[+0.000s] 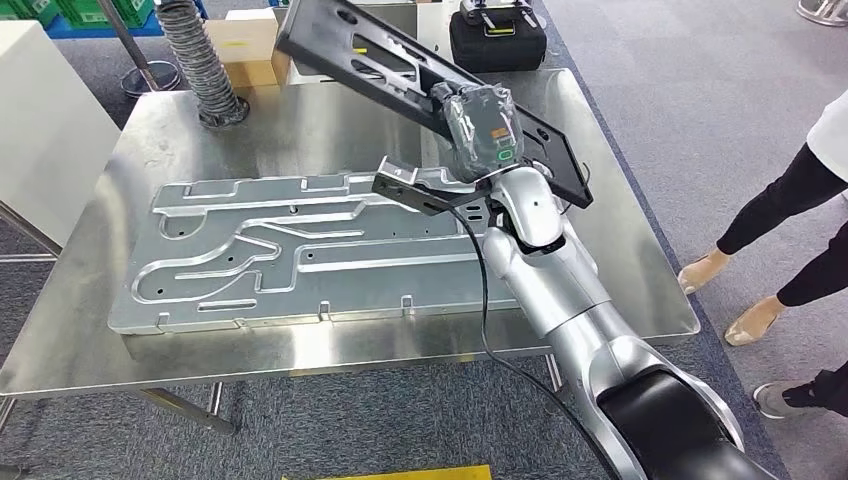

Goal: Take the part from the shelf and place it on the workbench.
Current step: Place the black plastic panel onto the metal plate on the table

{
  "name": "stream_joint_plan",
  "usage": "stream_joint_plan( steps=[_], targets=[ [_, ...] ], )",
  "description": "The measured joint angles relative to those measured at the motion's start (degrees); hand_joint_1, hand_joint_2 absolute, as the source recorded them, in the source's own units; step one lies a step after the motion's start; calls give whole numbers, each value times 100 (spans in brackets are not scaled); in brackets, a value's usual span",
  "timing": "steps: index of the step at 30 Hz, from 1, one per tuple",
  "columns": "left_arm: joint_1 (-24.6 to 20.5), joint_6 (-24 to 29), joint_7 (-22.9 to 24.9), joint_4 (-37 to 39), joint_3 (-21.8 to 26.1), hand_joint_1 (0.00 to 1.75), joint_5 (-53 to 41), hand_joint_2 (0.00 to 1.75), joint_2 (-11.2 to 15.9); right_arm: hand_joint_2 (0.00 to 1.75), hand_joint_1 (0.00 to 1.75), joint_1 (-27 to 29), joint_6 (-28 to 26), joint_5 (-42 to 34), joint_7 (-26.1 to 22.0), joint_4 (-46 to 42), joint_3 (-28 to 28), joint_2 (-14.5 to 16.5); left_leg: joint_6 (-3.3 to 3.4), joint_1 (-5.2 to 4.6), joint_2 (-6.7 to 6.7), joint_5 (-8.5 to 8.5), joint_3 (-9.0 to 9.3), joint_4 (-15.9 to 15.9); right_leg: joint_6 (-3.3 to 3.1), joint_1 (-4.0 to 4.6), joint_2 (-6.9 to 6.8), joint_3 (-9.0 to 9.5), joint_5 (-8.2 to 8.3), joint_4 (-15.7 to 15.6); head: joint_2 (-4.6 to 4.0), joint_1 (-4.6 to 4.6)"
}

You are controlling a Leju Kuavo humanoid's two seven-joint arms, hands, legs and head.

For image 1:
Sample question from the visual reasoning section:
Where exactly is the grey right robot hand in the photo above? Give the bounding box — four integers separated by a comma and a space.
429, 79, 527, 185

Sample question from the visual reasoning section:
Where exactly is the stamped aluminium panel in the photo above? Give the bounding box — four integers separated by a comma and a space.
107, 165, 531, 336

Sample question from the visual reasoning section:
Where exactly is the steel frame table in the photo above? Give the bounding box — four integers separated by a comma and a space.
0, 198, 64, 263

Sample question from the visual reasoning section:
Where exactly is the black camera cable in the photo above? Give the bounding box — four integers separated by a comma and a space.
450, 205, 621, 480

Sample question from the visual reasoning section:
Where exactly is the green plastic crate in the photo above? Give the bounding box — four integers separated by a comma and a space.
112, 0, 157, 29
58, 0, 124, 31
11, 0, 64, 29

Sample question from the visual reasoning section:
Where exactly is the stainless steel workbench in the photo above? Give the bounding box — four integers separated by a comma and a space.
0, 66, 702, 439

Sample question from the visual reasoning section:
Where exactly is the black camera bracket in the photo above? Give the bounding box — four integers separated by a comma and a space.
370, 172, 495, 221

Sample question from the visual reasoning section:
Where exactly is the black carrying case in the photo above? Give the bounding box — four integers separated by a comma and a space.
449, 9, 549, 74

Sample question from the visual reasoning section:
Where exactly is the cardboard box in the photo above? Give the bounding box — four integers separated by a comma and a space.
203, 7, 293, 89

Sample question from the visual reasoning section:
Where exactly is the grey ribbed flexible hose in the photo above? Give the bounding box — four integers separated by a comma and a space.
153, 0, 252, 129

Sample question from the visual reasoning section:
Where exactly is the white cabinet box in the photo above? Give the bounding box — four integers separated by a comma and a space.
0, 19, 124, 250

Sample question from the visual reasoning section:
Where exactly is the black plastic plate frame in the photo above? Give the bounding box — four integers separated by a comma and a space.
274, 0, 594, 210

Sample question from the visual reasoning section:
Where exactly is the metal pole with round base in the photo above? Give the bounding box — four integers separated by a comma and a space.
95, 0, 181, 99

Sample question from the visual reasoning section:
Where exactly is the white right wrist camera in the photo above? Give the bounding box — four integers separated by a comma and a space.
377, 155, 420, 188

